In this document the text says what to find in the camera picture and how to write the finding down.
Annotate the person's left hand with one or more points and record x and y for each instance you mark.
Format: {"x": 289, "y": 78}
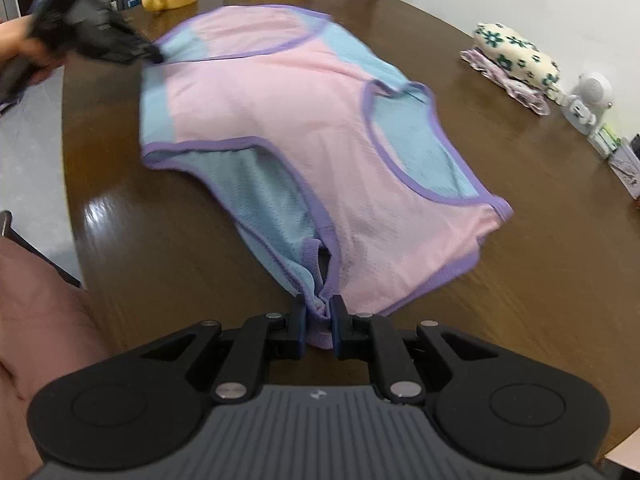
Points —
{"x": 22, "y": 45}

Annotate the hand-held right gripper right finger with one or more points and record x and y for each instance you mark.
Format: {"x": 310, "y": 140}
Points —
{"x": 339, "y": 327}

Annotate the cream floral folded cloth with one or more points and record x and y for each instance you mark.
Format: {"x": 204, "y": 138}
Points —
{"x": 515, "y": 55}

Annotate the person's pink pants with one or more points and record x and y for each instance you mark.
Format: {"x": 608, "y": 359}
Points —
{"x": 40, "y": 350}

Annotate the purple patterned folded cloth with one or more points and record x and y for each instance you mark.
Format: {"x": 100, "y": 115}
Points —
{"x": 522, "y": 91}

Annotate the small green and white box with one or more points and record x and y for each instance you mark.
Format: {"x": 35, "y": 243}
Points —
{"x": 606, "y": 141}

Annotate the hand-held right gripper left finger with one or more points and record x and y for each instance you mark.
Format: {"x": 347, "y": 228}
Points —
{"x": 299, "y": 327}

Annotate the small white printed box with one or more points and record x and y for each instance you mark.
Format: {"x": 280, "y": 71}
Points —
{"x": 627, "y": 167}

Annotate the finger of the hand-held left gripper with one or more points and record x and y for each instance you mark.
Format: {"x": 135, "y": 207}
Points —
{"x": 137, "y": 47}

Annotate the small white round speaker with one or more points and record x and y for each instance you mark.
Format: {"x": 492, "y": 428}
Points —
{"x": 590, "y": 95}

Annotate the pink and blue mesh vest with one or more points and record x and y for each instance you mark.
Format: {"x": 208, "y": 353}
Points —
{"x": 280, "y": 125}

